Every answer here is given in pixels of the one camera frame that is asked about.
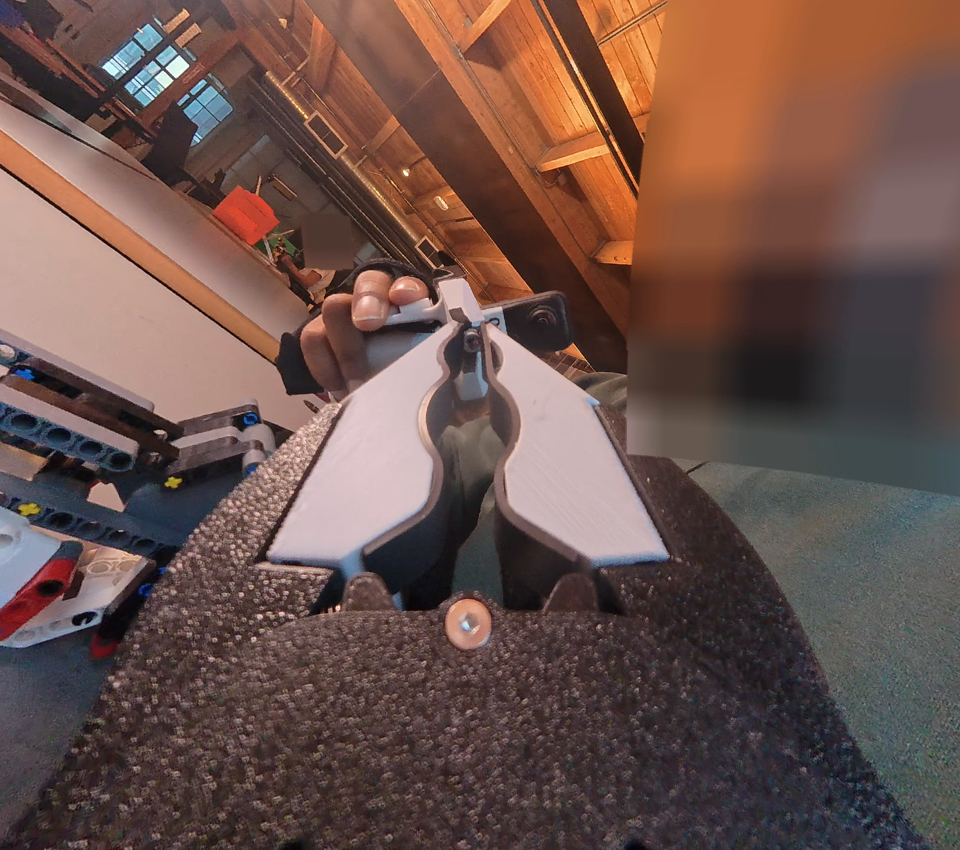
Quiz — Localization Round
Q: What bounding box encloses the toy vehicle chassis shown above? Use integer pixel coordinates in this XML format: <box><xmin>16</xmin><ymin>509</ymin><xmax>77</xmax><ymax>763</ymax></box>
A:
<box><xmin>0</xmin><ymin>326</ymin><xmax>280</xmax><ymax>659</ymax></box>

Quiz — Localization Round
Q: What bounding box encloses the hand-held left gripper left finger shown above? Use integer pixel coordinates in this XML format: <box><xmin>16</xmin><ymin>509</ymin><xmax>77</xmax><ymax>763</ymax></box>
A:
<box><xmin>267</xmin><ymin>326</ymin><xmax>460</xmax><ymax>569</ymax></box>

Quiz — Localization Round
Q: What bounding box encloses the window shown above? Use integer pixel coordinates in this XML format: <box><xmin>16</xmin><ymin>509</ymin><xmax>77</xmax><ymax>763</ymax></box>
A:
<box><xmin>96</xmin><ymin>17</ymin><xmax>235</xmax><ymax>148</ymax></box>

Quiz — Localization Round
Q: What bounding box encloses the orange chair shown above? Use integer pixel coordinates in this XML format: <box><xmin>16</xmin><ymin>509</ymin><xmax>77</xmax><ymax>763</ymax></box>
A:
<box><xmin>212</xmin><ymin>185</ymin><xmax>283</xmax><ymax>248</ymax></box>

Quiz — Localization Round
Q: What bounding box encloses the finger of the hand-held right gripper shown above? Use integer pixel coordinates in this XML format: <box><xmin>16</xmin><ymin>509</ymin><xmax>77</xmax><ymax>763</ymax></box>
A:
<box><xmin>435</xmin><ymin>273</ymin><xmax>490</xmax><ymax>331</ymax></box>
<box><xmin>455</xmin><ymin>356</ymin><xmax>495</xmax><ymax>406</ymax></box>

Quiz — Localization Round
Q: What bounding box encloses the person's green sweatshirt torso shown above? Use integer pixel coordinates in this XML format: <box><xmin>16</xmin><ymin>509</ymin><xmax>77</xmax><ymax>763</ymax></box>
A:
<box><xmin>428</xmin><ymin>371</ymin><xmax>960</xmax><ymax>850</ymax></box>

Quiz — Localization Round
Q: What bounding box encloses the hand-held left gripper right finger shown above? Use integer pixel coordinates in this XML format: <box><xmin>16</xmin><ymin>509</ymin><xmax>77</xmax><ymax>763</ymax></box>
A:
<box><xmin>486</xmin><ymin>326</ymin><xmax>673</xmax><ymax>569</ymax></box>

